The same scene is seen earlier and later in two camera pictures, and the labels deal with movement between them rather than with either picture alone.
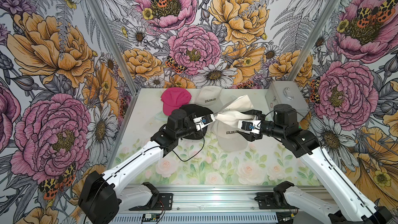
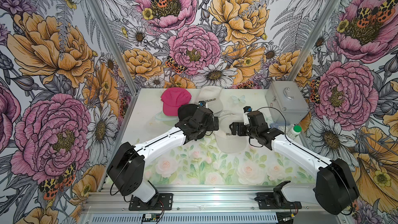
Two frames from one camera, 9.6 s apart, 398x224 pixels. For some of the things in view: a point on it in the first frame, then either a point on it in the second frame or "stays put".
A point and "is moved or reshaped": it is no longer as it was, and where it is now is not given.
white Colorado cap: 209,97 stays put
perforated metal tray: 201,219 stays put
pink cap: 173,98 stays put
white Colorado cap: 231,114 is moved or reshaped
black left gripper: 191,116 → 210,127
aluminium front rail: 219,199 stays put
